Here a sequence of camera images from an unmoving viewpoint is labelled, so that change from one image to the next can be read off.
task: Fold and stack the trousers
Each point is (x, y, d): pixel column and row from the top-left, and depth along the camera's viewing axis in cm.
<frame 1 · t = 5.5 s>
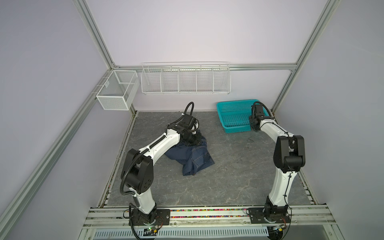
left hand: (201, 143, 85), fingers closed
right hand: (253, 120, 101), fingers open
dark blue denim trousers: (192, 158, 78), point 17 cm above the table
teal plastic basket: (234, 115, 107), point 10 cm above the table

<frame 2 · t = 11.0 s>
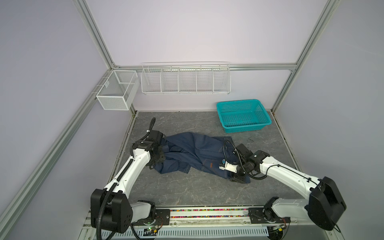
left hand: (158, 161, 81), fingers open
right hand: (234, 174, 82), fingers open
dark blue denim trousers: (188, 151, 95), point 5 cm above the table
the other named things where they were.

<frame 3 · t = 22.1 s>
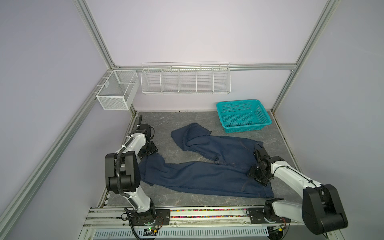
left hand: (151, 155, 90), fingers open
right hand: (254, 179, 86), fingers open
dark blue denim trousers: (228, 177, 88), on the table
the other named things where they were.

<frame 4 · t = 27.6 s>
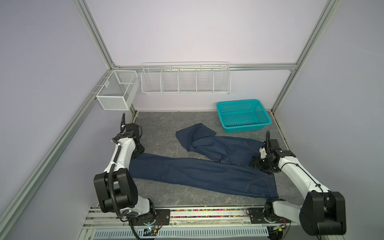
left hand: (136, 155, 83), fingers open
right hand: (257, 167, 85), fingers open
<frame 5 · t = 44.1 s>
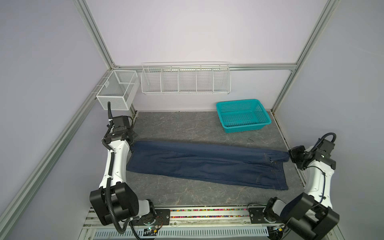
left hand: (131, 140, 80), fingers closed
right hand: (292, 153, 79), fingers closed
dark blue denim trousers: (215, 164, 94), on the table
the other named things where they were.

